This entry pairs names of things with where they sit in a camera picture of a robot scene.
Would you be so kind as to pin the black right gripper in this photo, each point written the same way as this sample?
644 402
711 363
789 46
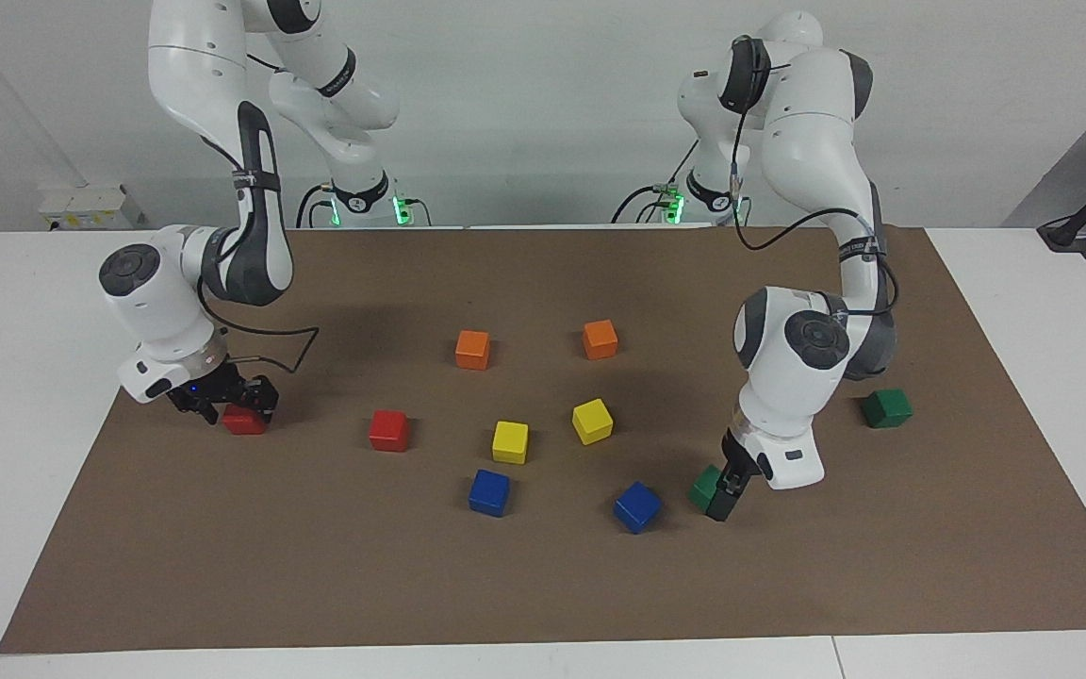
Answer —
208 391

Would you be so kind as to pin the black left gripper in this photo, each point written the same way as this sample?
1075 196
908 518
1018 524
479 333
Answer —
743 460

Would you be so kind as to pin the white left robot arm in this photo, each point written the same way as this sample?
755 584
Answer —
788 377

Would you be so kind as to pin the white power strip box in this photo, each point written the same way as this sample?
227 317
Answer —
90 209

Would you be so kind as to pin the yellow wooden cube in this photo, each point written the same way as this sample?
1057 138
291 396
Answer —
592 421
510 441

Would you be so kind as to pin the blue wooden cube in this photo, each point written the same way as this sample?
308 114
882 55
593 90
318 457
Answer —
636 506
489 492

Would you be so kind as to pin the red wooden cube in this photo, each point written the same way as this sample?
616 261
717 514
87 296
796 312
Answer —
243 422
389 430

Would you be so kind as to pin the orange wooden cube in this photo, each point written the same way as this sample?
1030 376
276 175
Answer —
600 339
472 349

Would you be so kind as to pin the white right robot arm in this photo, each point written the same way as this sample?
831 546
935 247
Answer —
156 292

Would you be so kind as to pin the brown table mat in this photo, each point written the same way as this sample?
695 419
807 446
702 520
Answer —
788 585

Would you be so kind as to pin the green wooden cube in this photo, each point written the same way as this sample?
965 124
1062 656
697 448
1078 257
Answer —
701 488
886 408

